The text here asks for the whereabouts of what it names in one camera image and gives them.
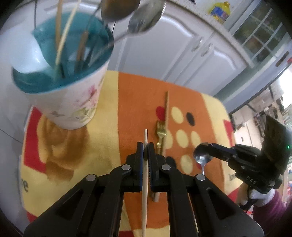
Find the large round steel spoon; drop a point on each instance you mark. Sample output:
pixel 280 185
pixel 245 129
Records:
pixel 119 9

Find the glass door cabinet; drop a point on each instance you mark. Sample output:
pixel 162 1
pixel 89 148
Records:
pixel 257 34

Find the yellow bottle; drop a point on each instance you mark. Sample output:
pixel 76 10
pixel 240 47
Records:
pixel 220 11

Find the person's right hand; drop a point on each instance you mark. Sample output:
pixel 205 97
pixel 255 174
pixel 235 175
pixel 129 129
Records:
pixel 262 197

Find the medium steel spoon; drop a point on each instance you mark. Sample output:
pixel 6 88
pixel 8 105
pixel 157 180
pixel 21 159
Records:
pixel 146 18

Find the gold fork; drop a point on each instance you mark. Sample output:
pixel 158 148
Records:
pixel 160 133

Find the white ceramic soup spoon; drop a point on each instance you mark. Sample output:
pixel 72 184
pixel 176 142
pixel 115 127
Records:
pixel 25 52

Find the floral utensil cup teal inside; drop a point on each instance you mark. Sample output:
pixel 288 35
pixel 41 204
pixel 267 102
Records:
pixel 75 100

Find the person's right forearm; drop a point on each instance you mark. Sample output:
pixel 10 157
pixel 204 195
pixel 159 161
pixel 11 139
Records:
pixel 271 212

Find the white cabinet door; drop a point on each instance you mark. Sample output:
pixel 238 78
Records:
pixel 223 63
pixel 159 45

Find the brown wooden chopstick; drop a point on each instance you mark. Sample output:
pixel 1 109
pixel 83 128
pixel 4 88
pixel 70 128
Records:
pixel 59 22
pixel 82 45
pixel 166 109

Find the orange yellow printed cloth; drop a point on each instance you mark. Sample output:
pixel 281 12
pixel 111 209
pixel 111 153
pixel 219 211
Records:
pixel 127 109

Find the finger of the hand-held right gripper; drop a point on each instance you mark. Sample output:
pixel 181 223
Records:
pixel 220 156
pixel 222 148

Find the pale bamboo chopstick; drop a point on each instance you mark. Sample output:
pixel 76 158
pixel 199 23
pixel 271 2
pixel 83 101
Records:
pixel 66 32
pixel 144 205

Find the small steel teaspoon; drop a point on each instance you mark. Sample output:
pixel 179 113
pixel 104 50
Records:
pixel 200 156

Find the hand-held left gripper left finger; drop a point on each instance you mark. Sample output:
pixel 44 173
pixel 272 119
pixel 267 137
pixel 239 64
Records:
pixel 140 157

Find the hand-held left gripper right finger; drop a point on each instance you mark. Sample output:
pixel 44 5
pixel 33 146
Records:
pixel 151 159

